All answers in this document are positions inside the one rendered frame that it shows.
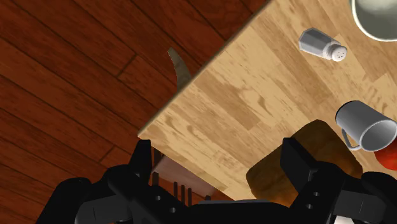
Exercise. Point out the red round fruit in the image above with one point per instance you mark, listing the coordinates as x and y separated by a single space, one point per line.
389 159

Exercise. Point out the grey salt shaker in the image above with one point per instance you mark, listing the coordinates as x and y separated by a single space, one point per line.
319 43

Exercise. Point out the light wooden table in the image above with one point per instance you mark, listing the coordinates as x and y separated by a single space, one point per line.
248 102

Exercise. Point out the dark chair with pale seat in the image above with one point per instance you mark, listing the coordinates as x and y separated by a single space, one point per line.
180 173

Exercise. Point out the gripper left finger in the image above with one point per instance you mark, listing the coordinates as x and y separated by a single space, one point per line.
124 198

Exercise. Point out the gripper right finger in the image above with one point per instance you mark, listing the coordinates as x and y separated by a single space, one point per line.
322 186

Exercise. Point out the brown bread loaf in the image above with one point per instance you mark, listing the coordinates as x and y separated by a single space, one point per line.
328 145

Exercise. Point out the white bowl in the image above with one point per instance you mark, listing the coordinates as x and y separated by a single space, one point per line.
377 18

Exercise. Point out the grey mug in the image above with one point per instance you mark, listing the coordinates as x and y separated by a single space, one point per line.
359 122

